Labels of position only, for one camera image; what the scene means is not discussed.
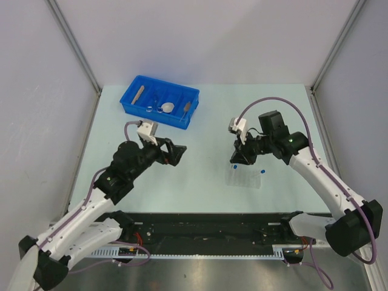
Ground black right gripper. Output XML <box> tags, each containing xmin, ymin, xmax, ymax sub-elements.
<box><xmin>230</xmin><ymin>130</ymin><xmax>273</xmax><ymax>166</ymax></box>

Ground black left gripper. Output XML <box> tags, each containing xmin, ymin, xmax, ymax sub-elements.
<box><xmin>129</xmin><ymin>135</ymin><xmax>186</xmax><ymax>181</ymax></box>

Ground clear plastic test tube rack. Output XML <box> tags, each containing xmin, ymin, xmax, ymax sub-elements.
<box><xmin>225</xmin><ymin>164</ymin><xmax>262</xmax><ymax>189</ymax></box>

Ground white porcelain evaporating dish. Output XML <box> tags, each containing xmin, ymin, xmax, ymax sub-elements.
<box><xmin>161</xmin><ymin>102</ymin><xmax>175</xmax><ymax>113</ymax></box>

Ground bristle test tube brush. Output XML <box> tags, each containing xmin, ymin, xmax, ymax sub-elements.
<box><xmin>179</xmin><ymin>101</ymin><xmax>191</xmax><ymax>122</ymax></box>

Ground metal crucible tongs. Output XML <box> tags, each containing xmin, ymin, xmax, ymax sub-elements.
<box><xmin>146</xmin><ymin>90</ymin><xmax>164</xmax><ymax>113</ymax></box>

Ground wooden test tube clamp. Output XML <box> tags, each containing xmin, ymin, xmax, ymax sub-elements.
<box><xmin>131</xmin><ymin>85</ymin><xmax>145</xmax><ymax>105</ymax></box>

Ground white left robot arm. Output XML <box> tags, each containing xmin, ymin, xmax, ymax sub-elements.
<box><xmin>9</xmin><ymin>137</ymin><xmax>187</xmax><ymax>290</ymax></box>

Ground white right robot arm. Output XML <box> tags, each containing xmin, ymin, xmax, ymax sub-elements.
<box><xmin>228</xmin><ymin>110</ymin><xmax>383</xmax><ymax>256</ymax></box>

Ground blue plastic bin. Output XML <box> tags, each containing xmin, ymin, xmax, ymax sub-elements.
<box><xmin>119</xmin><ymin>75</ymin><xmax>200</xmax><ymax>130</ymax></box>

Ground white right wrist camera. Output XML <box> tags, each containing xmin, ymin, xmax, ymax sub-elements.
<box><xmin>228</xmin><ymin>118</ymin><xmax>248</xmax><ymax>145</ymax></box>

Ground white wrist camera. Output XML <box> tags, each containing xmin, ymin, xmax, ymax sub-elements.
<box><xmin>228</xmin><ymin>118</ymin><xmax>248</xmax><ymax>145</ymax></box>
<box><xmin>136</xmin><ymin>119</ymin><xmax>158</xmax><ymax>146</ymax></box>

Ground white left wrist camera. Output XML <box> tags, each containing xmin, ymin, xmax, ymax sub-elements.
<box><xmin>136</xmin><ymin>119</ymin><xmax>158</xmax><ymax>146</ymax></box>

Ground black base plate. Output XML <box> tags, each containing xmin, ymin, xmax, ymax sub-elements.
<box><xmin>60</xmin><ymin>212</ymin><xmax>334</xmax><ymax>255</ymax></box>

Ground slotted cable duct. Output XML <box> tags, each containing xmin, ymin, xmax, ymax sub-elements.
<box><xmin>86</xmin><ymin>246</ymin><xmax>284</xmax><ymax>261</ymax></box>

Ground aluminium frame rail right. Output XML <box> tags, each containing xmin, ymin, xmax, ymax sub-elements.
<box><xmin>306</xmin><ymin>0</ymin><xmax>388</xmax><ymax>291</ymax></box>

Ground aluminium frame rail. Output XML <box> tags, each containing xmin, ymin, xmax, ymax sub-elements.
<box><xmin>44</xmin><ymin>0</ymin><xmax>102</xmax><ymax>98</ymax></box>
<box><xmin>306</xmin><ymin>0</ymin><xmax>388</xmax><ymax>291</ymax></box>

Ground aluminium frame rail left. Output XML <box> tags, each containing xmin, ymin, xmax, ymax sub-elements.
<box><xmin>44</xmin><ymin>0</ymin><xmax>102</xmax><ymax>98</ymax></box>

